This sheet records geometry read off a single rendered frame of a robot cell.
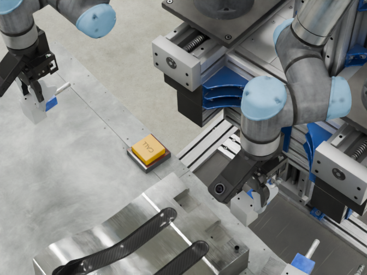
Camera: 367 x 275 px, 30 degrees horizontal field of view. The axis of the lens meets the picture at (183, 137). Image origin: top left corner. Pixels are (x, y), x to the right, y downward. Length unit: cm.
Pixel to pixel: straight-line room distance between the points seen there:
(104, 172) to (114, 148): 7
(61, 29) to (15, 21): 177
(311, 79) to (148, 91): 172
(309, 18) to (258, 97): 18
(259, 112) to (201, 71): 53
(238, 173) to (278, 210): 101
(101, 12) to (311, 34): 41
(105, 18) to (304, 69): 41
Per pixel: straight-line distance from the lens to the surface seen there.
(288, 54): 129
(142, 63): 302
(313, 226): 231
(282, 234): 228
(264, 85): 120
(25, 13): 146
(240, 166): 133
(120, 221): 153
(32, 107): 166
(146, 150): 169
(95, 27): 138
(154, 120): 281
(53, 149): 177
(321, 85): 123
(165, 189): 156
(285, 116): 121
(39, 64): 157
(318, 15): 124
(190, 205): 156
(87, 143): 177
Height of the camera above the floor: 221
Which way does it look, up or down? 53 degrees down
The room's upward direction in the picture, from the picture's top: 3 degrees counter-clockwise
